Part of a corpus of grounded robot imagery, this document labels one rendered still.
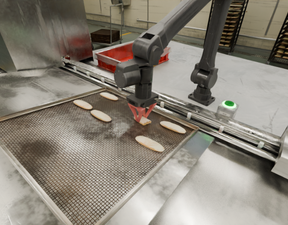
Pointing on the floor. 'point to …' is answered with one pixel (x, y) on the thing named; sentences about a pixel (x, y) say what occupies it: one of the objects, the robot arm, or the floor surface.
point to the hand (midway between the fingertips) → (141, 117)
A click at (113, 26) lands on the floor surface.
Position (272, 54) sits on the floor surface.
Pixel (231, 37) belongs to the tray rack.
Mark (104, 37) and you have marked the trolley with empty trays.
